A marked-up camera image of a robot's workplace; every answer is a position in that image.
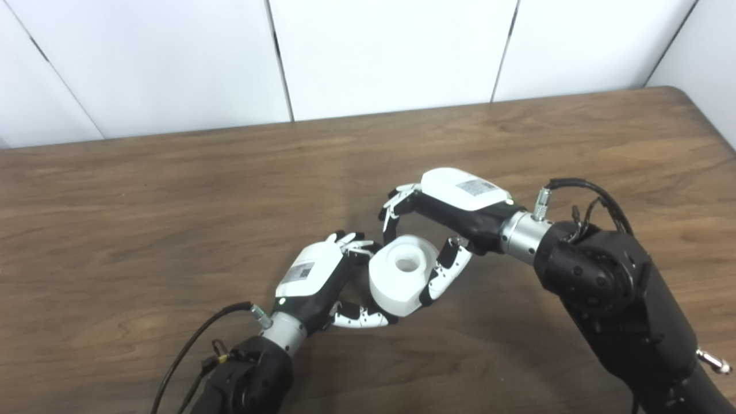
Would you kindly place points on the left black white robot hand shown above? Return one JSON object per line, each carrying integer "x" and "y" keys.
{"x": 313, "y": 270}

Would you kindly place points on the round white plastic piece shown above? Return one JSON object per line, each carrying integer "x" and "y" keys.
{"x": 391, "y": 293}

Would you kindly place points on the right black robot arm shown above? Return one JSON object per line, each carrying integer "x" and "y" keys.
{"x": 621, "y": 299}

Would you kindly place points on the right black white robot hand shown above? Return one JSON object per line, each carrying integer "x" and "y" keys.
{"x": 460, "y": 195}

